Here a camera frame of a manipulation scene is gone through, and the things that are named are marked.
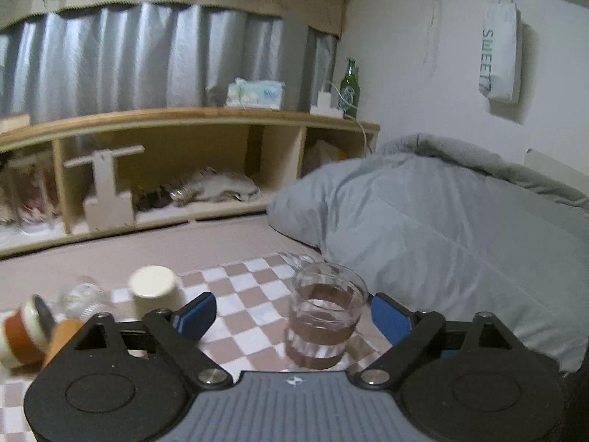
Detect green glass bottle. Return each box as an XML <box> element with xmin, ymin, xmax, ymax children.
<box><xmin>339</xmin><ymin>57</ymin><xmax>360</xmax><ymax>118</ymax></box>

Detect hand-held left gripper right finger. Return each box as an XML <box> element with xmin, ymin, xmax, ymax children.
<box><xmin>350</xmin><ymin>292</ymin><xmax>560</xmax><ymax>391</ymax></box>

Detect grey curtain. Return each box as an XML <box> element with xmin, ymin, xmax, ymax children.
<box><xmin>0</xmin><ymin>2</ymin><xmax>339</xmax><ymax>123</ymax></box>

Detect grey duvet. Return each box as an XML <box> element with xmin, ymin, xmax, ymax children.
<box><xmin>267</xmin><ymin>133</ymin><xmax>589</xmax><ymax>373</ymax></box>

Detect wooden stand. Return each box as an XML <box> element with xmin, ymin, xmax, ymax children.
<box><xmin>63</xmin><ymin>145</ymin><xmax>145</xmax><ymax>233</ymax></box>

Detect white cable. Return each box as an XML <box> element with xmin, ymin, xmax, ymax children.
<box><xmin>322</xmin><ymin>80</ymin><xmax>374</xmax><ymax>154</ymax></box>

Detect plain orange cup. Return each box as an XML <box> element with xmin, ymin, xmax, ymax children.
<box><xmin>43</xmin><ymin>319</ymin><xmax>86</xmax><ymax>369</ymax></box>

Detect clear ribbed glass cup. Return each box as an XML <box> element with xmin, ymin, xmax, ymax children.
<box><xmin>57</xmin><ymin>276</ymin><xmax>111</xmax><ymax>320</ymax></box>

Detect dark small object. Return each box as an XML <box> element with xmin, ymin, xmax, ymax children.
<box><xmin>137</xmin><ymin>186</ymin><xmax>174</xmax><ymax>211</ymax></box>

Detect tissue pack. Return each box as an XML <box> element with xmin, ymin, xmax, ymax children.
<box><xmin>225</xmin><ymin>78</ymin><xmax>286</xmax><ymax>110</ymax></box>

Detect wooden shelf unit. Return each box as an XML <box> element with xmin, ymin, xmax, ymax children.
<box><xmin>0</xmin><ymin>107</ymin><xmax>382</xmax><ymax>259</ymax></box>

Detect small wooden box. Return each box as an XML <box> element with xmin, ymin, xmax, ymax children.
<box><xmin>0</xmin><ymin>113</ymin><xmax>32</xmax><ymax>136</ymax></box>

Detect white paper bag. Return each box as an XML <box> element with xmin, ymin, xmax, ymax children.
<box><xmin>479</xmin><ymin>0</ymin><xmax>523</xmax><ymax>104</ymax></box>

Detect glass jars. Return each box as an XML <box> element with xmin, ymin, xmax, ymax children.
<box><xmin>0</xmin><ymin>151</ymin><xmax>61</xmax><ymax>235</ymax></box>

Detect orange and white cup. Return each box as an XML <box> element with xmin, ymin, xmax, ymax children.
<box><xmin>0</xmin><ymin>295</ymin><xmax>58</xmax><ymax>369</ymax></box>

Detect checkered mat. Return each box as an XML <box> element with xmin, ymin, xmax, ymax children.
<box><xmin>0</xmin><ymin>252</ymin><xmax>401</xmax><ymax>442</ymax></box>

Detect white charger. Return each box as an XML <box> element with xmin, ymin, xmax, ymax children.
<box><xmin>310</xmin><ymin>91</ymin><xmax>345</xmax><ymax>117</ymax></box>

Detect beige paper bag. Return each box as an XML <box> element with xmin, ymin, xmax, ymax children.
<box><xmin>304</xmin><ymin>139</ymin><xmax>349</xmax><ymax>173</ymax></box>

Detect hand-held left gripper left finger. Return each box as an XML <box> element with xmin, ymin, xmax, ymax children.
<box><xmin>43</xmin><ymin>292</ymin><xmax>233</xmax><ymax>392</ymax></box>

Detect cream ceramic cup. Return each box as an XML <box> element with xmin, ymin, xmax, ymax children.
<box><xmin>129</xmin><ymin>266</ymin><xmax>182</xmax><ymax>320</ymax></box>

